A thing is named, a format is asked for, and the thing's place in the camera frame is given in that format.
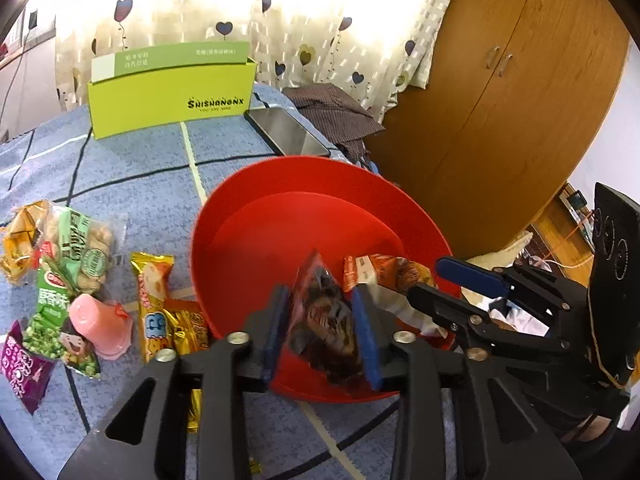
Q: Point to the green cardboard box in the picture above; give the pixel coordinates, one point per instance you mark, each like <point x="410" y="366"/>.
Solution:
<point x="160" y="85"/>

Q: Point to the red round plastic basket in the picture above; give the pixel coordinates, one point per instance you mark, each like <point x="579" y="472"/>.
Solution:
<point x="259" y="226"/>

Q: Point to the purple snack packet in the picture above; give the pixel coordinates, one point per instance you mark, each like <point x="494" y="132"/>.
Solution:
<point x="27" y="373"/>

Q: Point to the pink jelly cup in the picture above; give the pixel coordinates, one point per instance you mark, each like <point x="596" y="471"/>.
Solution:
<point x="107" y="326"/>

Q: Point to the orange white bread packet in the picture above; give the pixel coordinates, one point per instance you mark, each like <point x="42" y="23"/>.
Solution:
<point x="389" y="279"/>

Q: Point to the brown checkered cloth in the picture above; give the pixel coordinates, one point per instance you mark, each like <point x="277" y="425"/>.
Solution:
<point x="340" y="118"/>

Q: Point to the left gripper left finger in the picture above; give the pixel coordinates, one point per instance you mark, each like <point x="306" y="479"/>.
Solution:
<point x="243" y="361"/>

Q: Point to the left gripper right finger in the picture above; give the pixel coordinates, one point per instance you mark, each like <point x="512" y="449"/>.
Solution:
<point x="395" y="360"/>

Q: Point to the heart pattern curtain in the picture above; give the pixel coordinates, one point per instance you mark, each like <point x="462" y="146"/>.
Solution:
<point x="371" y="49"/>

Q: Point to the gold blue snack bar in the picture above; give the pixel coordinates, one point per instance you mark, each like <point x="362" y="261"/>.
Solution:
<point x="152" y="273"/>

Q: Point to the yellow chip bag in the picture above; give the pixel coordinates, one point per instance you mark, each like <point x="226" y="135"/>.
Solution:
<point x="20" y="239"/>

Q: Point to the green pea snack packet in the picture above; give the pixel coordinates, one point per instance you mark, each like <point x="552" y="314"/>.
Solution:
<point x="50" y="332"/>

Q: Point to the clear green cracker bag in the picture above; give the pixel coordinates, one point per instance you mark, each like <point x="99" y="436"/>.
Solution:
<point x="81" y="250"/>

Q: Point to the blue plaid tablecloth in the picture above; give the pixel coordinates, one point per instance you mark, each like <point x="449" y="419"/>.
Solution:
<point x="162" y="246"/>

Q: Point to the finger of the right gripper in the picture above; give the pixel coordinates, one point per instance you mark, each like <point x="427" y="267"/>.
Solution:
<point x="476" y="328"/>
<point x="524" y="285"/>

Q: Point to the wooden wardrobe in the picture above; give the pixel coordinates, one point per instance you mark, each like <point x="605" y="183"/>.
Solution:
<point x="518" y="89"/>

